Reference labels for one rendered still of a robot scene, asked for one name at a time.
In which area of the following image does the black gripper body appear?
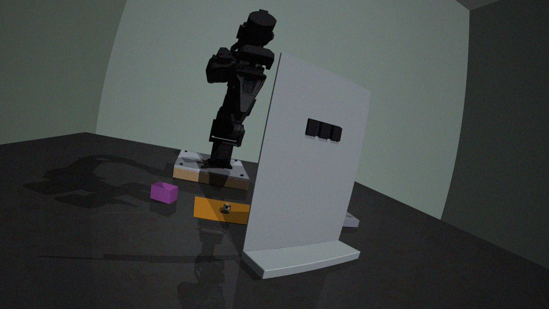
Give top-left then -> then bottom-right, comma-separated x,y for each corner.
222,44 -> 275,114

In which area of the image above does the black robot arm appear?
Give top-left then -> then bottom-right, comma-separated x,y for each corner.
206,9 -> 277,169

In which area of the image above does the purple block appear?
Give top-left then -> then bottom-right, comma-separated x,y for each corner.
150,182 -> 178,204

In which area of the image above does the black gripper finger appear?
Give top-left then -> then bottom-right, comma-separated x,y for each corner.
232,69 -> 267,113
225,94 -> 256,124

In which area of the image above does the light grey panel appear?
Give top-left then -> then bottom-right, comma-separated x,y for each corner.
241,53 -> 371,279

